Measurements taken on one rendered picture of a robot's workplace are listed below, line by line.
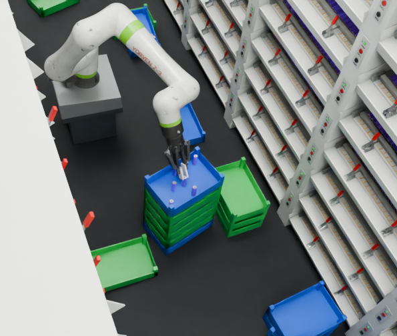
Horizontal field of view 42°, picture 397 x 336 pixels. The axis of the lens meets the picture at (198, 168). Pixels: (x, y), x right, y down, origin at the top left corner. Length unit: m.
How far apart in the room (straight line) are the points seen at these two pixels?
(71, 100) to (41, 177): 1.90
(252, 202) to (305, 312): 0.59
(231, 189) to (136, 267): 0.62
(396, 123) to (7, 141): 1.36
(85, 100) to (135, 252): 0.81
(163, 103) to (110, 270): 0.94
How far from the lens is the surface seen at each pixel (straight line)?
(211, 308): 2.53
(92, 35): 2.16
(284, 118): 2.54
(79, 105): 2.68
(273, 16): 2.42
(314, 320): 2.53
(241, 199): 2.62
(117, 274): 2.57
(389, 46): 1.81
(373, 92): 1.93
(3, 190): 0.79
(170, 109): 2.05
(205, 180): 2.37
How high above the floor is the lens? 2.38
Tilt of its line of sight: 55 degrees down
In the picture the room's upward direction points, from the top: 10 degrees clockwise
